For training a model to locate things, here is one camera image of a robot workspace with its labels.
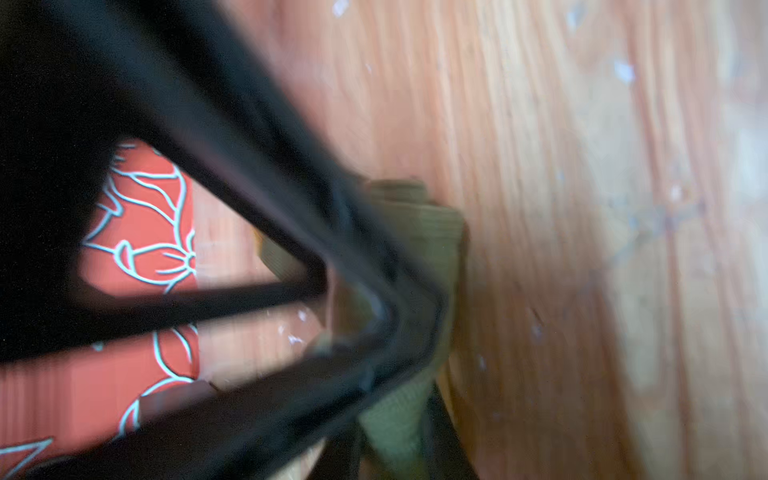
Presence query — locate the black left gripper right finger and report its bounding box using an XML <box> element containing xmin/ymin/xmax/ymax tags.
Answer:
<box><xmin>421</xmin><ymin>383</ymin><xmax>479</xmax><ymax>480</ymax></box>

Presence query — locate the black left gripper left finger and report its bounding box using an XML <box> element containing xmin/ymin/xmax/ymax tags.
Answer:
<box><xmin>1</xmin><ymin>1</ymin><xmax>448</xmax><ymax>479</ymax></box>

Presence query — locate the green striped sock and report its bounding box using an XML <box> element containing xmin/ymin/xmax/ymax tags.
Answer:
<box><xmin>257</xmin><ymin>178</ymin><xmax>469</xmax><ymax>480</ymax></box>

